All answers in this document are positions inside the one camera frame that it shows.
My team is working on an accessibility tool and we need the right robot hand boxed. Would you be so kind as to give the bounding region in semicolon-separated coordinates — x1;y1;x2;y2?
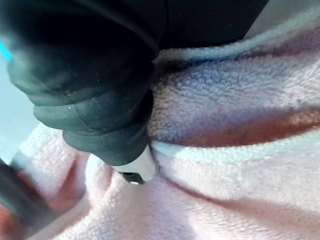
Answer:
0;0;270;186

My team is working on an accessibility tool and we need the pink terry towel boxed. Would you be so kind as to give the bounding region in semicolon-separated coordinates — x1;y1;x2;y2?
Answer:
0;4;320;240

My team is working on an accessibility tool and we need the dark cylindrical bar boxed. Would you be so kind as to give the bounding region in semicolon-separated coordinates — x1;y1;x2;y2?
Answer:
0;158;60;236

